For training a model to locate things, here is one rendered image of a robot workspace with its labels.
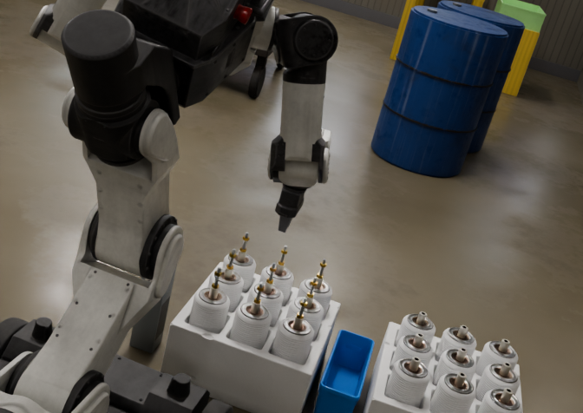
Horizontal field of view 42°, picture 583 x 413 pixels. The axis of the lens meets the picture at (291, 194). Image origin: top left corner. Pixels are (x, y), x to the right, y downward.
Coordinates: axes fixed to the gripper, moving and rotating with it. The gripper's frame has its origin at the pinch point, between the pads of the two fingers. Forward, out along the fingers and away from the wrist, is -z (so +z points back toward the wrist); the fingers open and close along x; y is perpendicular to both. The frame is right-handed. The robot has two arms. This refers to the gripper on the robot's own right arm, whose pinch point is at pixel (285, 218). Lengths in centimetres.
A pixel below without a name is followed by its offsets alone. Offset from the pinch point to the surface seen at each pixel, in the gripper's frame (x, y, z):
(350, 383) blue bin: 7, -30, -47
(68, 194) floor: 62, 91, -48
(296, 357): -16.1, -13.9, -29.2
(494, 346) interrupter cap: 11, -64, -22
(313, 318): -4.0, -14.7, -23.9
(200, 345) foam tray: -19.3, 10.5, -33.2
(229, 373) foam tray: -19.4, 1.4, -38.3
